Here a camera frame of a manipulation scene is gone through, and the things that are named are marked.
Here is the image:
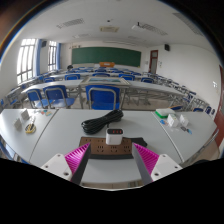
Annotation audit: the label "framed board on desk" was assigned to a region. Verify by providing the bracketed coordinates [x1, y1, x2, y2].
[79, 76, 131, 89]

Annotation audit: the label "large classroom window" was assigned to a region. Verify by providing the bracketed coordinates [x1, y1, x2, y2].
[16, 37, 37, 85]

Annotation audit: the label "brown power strip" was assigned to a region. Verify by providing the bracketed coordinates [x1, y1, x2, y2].
[78, 136, 148, 160]

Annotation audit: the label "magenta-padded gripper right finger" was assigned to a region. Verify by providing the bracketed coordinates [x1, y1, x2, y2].
[131, 142, 184, 186]

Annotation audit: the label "blue classroom chair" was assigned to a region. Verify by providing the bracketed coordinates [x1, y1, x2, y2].
[25, 87, 48, 110]
[85, 84, 122, 111]
[42, 84, 76, 110]

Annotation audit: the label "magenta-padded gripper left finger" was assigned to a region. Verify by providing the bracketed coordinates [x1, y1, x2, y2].
[40, 142, 92, 186]

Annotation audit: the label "yellow tape roll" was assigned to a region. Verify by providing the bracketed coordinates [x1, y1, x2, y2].
[24, 123, 37, 135]

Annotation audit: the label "red-brown door with window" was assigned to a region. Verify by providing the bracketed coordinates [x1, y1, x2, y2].
[213, 64, 224, 148]

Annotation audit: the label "rows of grey desks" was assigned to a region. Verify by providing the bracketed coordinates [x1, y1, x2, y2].
[0, 66, 214, 114]

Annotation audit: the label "narrow classroom window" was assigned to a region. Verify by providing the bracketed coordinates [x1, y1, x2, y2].
[47, 40, 59, 72]

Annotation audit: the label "dark red far door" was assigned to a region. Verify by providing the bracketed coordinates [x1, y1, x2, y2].
[148, 49, 160, 75]

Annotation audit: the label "round dark stickers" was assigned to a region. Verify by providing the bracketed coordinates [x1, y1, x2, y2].
[179, 125, 194, 135]

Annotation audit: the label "small white carton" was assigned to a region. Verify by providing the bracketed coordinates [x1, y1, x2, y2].
[179, 114, 190, 128]
[166, 113, 181, 129]

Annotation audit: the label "ceiling light panels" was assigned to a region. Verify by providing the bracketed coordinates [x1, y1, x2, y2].
[55, 11, 205, 43]

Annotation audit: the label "coiled black cable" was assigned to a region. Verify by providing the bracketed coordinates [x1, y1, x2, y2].
[80, 109, 125, 136]

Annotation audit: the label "ceiling air vent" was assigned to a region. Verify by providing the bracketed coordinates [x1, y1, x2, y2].
[99, 25, 120, 34]

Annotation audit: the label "flat green and white box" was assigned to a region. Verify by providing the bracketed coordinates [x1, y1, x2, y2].
[154, 107, 177, 119]

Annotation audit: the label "orange lectern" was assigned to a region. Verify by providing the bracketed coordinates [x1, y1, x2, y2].
[98, 61, 116, 69]

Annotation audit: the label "green chalkboard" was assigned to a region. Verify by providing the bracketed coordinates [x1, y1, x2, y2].
[71, 46, 143, 68]

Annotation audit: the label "ceiling projector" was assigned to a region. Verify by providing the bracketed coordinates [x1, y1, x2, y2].
[131, 22, 145, 32]

